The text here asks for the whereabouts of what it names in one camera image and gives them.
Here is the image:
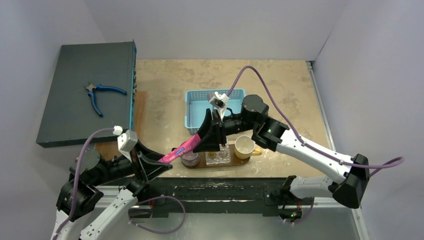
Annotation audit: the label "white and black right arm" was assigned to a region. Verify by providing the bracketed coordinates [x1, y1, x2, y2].
[192, 91, 371, 209]

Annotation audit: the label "purple mug with black handle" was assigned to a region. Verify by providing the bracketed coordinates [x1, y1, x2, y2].
[180, 151, 201, 167]

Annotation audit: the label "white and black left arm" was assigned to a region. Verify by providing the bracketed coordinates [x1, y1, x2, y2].
[51, 142, 172, 240]

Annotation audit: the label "dark grey box blue edge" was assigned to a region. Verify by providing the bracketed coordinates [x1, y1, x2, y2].
[36, 41, 137, 148]

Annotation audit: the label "yellow ceramic mug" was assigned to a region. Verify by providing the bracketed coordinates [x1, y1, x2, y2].
[234, 135, 263, 160]

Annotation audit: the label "pink toothpaste tube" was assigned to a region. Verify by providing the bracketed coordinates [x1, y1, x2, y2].
[158, 134, 201, 164]

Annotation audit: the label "clear textured glass dish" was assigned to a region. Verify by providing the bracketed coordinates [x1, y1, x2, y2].
[205, 142, 231, 166]

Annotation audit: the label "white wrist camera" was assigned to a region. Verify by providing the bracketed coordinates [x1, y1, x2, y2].
[112, 125, 138, 162]
[207, 91, 230, 120]

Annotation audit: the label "blue handled pliers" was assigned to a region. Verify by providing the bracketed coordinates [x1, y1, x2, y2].
[84, 83, 128, 118]

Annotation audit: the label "dark wooden oval tray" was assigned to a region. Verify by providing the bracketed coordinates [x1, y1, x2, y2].
[182, 144, 250, 169]

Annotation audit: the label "light wooden board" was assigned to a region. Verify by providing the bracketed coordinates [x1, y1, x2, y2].
[94, 91, 149, 163]

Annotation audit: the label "aluminium extrusion rail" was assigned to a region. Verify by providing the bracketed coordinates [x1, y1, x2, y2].
[95, 186, 136, 209]

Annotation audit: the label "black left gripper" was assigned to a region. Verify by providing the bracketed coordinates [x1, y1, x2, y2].
[92, 138, 173, 185]

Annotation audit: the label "light blue perforated plastic basket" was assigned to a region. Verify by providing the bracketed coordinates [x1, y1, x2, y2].
[184, 88, 247, 135]

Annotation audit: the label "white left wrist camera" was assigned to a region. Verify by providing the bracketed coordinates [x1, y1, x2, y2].
[112, 125, 138, 162]

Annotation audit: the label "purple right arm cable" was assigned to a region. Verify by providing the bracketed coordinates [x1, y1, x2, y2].
[226, 65, 406, 226]

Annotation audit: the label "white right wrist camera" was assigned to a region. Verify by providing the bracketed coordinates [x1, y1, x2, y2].
[207, 91, 230, 120]

